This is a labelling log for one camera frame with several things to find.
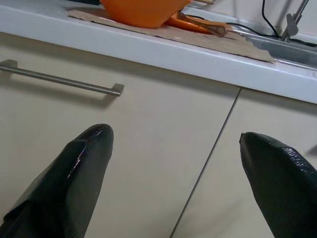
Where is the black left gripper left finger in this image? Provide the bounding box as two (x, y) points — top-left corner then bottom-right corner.
(0, 123), (114, 238)

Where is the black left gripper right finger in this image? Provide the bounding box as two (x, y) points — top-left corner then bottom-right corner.
(238, 131), (317, 238)

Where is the gold metal spoon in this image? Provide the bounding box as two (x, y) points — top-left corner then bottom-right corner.
(177, 11), (227, 38)

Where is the orange plastic bowl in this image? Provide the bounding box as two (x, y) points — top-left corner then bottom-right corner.
(99, 0), (193, 29)

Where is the orange plastic plate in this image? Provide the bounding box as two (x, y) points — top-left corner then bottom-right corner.
(164, 12), (211, 35)

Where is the cream cabinet door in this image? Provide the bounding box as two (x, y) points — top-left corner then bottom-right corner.
(170, 86), (317, 238)

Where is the stainless steel sink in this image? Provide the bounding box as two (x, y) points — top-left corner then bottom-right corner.
(231, 23), (317, 72)

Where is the beige woven table mat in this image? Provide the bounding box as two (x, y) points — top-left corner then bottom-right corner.
(68, 8), (276, 64)

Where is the slim steel faucet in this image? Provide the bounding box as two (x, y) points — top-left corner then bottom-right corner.
(281, 0), (309, 42)

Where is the silver bar drawer handle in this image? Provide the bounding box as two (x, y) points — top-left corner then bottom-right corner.
(0, 59), (125, 97)

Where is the black power cable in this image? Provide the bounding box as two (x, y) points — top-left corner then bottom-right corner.
(291, 38), (317, 48)
(261, 0), (282, 38)
(229, 23), (282, 38)

